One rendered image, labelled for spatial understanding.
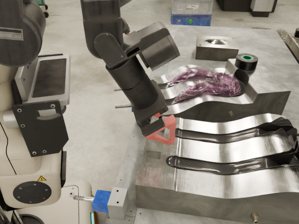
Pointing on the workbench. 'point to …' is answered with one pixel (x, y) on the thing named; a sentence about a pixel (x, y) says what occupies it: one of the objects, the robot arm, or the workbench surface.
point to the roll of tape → (246, 62)
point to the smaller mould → (216, 48)
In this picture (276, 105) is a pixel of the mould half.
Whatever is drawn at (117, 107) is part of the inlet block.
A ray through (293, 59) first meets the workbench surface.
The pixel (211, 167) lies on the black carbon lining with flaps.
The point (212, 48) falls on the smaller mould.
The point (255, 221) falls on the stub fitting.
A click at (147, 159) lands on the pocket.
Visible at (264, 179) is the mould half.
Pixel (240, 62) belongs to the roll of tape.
